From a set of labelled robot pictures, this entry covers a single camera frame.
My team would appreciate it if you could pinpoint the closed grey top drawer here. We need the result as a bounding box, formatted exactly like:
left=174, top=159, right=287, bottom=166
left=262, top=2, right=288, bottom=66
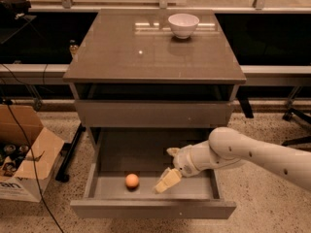
left=75, top=100, right=233, bottom=128

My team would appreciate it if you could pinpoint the black power cable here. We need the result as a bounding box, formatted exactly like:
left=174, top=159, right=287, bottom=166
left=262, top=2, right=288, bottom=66
left=0, top=63, right=65, bottom=233

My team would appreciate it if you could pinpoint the white ceramic bowl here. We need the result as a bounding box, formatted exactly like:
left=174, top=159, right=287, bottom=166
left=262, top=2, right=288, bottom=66
left=168, top=14, right=199, bottom=39

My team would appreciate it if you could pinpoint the orange fruit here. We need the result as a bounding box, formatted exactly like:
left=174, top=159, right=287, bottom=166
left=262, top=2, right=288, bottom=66
left=125, top=174, right=139, bottom=189

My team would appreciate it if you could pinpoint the grey drawer cabinet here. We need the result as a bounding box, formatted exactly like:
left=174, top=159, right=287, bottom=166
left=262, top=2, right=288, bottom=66
left=63, top=9, right=246, bottom=144

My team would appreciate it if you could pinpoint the open grey middle drawer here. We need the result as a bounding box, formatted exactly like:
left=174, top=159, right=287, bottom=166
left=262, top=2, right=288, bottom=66
left=71, top=128, right=236, bottom=219

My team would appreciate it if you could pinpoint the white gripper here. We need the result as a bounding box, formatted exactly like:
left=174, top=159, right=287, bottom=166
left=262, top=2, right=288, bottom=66
left=154, top=146, right=200, bottom=194

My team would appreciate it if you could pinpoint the small glass bottle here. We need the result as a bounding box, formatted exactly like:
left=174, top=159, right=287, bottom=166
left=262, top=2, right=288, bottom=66
left=69, top=40, right=79, bottom=56

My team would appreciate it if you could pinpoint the black table leg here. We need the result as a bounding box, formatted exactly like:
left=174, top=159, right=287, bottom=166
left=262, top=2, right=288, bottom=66
left=55, top=124, right=86, bottom=183

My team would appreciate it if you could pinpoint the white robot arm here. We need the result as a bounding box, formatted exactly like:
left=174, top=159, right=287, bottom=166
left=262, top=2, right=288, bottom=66
left=154, top=127, right=311, bottom=193

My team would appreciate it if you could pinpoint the black device on shelf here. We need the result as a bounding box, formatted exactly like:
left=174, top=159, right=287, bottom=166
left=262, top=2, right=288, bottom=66
left=0, top=0, right=31, bottom=20

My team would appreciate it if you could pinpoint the open cardboard box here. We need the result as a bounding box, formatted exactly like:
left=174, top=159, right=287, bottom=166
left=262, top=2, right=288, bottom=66
left=0, top=105, right=64, bottom=202

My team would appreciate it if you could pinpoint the black office chair base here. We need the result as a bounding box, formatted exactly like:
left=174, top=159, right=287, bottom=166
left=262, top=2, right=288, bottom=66
left=281, top=107, right=311, bottom=148

